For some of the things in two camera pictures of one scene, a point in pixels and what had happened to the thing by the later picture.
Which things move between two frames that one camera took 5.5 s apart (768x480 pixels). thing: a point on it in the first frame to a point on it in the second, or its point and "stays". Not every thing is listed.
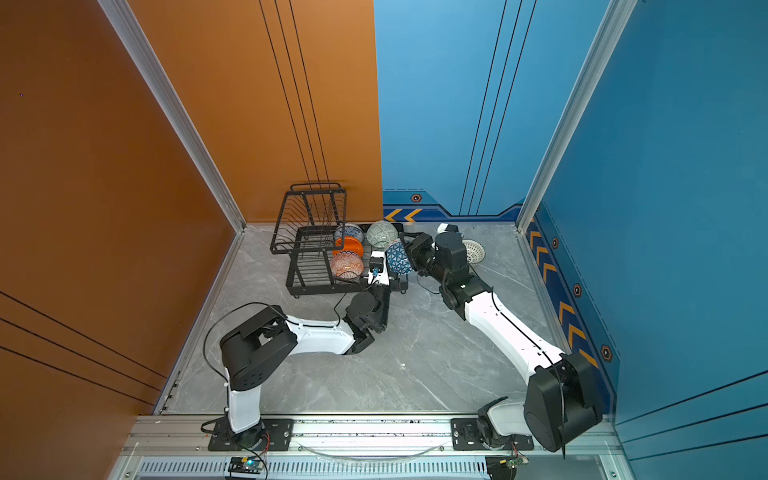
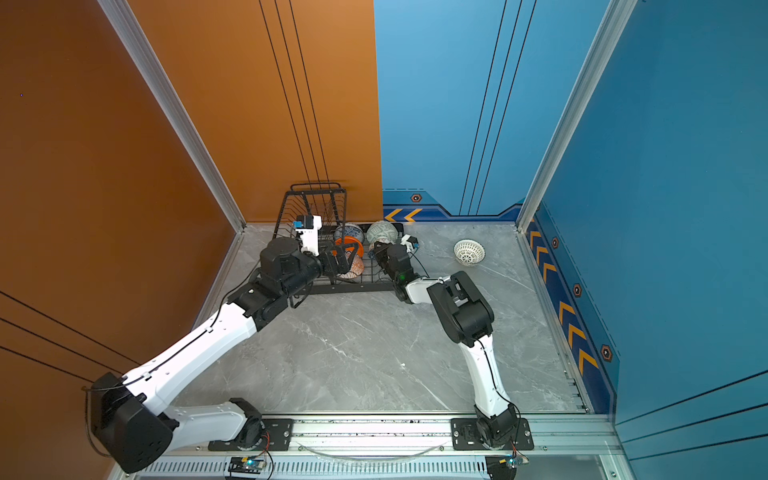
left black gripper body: x=378 y=298 to x=330 y=270
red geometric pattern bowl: x=347 y=265 stays
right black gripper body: x=424 y=258 to x=383 y=258
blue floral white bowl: x=350 y=229 stays
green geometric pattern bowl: x=381 y=232 stays
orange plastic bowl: x=350 y=244 stays
